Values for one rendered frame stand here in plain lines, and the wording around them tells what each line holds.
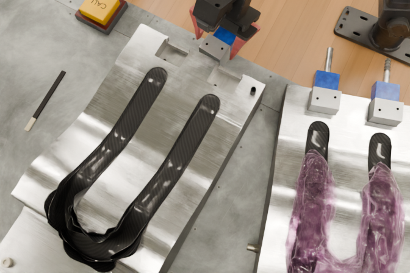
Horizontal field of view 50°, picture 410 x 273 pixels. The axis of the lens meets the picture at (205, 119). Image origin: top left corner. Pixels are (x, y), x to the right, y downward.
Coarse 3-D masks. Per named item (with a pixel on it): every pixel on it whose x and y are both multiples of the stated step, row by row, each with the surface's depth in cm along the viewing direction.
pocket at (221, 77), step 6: (216, 66) 79; (222, 66) 80; (216, 72) 81; (222, 72) 81; (228, 72) 80; (210, 78) 80; (216, 78) 81; (222, 78) 81; (228, 78) 81; (234, 78) 80; (240, 78) 79; (216, 84) 80; (222, 84) 80; (228, 84) 80; (234, 84) 80; (228, 90) 80; (234, 90) 80
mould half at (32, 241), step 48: (144, 48) 80; (96, 96) 78; (192, 96) 77; (240, 96) 77; (96, 144) 74; (144, 144) 75; (48, 192) 68; (96, 192) 68; (192, 192) 71; (48, 240) 72; (144, 240) 65
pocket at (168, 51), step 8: (168, 40) 82; (160, 48) 81; (168, 48) 83; (176, 48) 82; (184, 48) 81; (160, 56) 82; (168, 56) 82; (176, 56) 82; (184, 56) 82; (176, 64) 82
